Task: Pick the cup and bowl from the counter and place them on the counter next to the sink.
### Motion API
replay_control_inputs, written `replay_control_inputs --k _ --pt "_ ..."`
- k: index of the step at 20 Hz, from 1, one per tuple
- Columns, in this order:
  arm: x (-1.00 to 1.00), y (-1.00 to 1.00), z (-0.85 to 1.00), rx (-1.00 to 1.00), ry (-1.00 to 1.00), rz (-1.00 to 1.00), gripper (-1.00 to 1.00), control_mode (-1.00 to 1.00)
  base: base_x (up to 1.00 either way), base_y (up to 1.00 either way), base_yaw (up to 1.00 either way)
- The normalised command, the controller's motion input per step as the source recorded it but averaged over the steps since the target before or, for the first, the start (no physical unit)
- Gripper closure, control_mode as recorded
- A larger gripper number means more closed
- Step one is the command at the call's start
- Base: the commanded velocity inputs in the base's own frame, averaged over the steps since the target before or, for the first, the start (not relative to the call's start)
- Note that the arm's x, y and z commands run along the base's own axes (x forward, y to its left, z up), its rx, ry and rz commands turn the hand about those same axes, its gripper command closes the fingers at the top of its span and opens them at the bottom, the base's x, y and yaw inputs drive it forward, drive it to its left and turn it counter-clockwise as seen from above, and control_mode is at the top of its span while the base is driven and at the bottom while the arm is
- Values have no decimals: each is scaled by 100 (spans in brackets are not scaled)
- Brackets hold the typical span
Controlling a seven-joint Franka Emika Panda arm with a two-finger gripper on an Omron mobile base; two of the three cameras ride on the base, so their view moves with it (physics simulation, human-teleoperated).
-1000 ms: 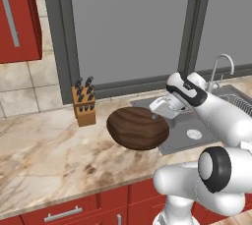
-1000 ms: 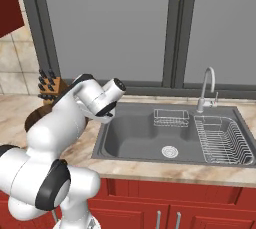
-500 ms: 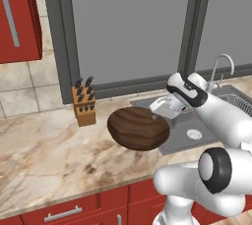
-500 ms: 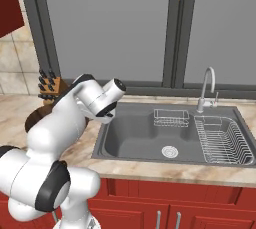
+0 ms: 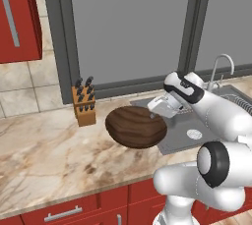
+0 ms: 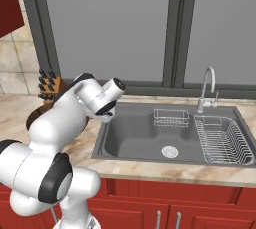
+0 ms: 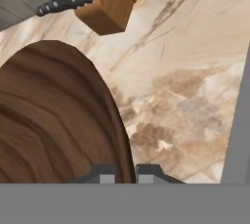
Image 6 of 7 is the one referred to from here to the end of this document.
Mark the small wire sink basket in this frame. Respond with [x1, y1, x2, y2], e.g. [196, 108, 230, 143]
[153, 108, 190, 128]

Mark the wooden knife block with knives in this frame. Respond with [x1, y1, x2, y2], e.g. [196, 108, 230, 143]
[37, 68, 65, 103]

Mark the brown bowl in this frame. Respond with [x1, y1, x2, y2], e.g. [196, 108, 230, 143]
[25, 102, 91, 133]

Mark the red wall cupboard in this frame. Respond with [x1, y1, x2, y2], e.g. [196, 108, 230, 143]
[0, 0, 26, 39]

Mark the grey sink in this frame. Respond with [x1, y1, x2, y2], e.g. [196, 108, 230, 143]
[91, 101, 256, 168]

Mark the silver tap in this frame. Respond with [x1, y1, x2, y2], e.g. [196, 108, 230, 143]
[196, 66, 220, 114]

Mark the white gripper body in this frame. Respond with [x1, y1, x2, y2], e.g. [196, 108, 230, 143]
[96, 105, 117, 124]

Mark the grey framed window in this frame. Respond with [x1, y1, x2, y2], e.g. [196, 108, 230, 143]
[16, 0, 256, 100]

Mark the large wire dish rack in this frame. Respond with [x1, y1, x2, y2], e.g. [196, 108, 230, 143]
[193, 115, 256, 166]

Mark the red drawer front panel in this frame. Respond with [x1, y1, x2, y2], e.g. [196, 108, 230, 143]
[105, 178, 244, 207]

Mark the red cupboard door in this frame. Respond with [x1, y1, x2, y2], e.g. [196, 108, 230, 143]
[87, 200, 170, 229]
[169, 204, 256, 229]
[0, 184, 64, 229]

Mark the silver cupboard handle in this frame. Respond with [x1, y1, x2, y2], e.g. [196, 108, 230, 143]
[175, 210, 182, 229]
[155, 210, 162, 229]
[49, 204, 59, 224]

